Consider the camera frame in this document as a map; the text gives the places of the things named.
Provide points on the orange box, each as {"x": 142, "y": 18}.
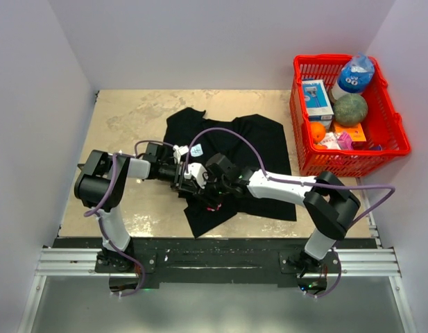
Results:
{"x": 356, "y": 132}

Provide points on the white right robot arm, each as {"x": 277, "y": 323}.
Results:
{"x": 331, "y": 207}

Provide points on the blue white box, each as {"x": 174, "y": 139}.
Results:
{"x": 318, "y": 106}

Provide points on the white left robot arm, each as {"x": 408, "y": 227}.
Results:
{"x": 100, "y": 187}

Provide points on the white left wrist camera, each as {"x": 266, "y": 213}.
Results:
{"x": 179, "y": 152}

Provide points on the green round melon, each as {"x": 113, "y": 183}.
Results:
{"x": 350, "y": 109}

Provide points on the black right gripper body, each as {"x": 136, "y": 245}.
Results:
{"x": 215, "y": 190}

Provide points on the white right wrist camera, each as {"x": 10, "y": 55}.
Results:
{"x": 196, "y": 172}

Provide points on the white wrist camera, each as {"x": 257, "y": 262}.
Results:
{"x": 179, "y": 152}
{"x": 196, "y": 172}

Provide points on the pink small package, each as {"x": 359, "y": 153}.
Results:
{"x": 344, "y": 141}

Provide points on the blue plastic bag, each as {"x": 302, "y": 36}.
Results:
{"x": 354, "y": 77}

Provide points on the black garment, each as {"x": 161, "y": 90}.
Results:
{"x": 265, "y": 135}

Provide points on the red plastic basket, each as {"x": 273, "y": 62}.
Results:
{"x": 385, "y": 135}

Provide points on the orange fruit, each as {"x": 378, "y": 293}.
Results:
{"x": 318, "y": 132}

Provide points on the pink flower brooch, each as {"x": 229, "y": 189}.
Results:
{"x": 214, "y": 209}

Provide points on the aluminium rail frame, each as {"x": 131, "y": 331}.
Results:
{"x": 69, "y": 295}

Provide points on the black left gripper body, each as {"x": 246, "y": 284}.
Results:
{"x": 173, "y": 175}

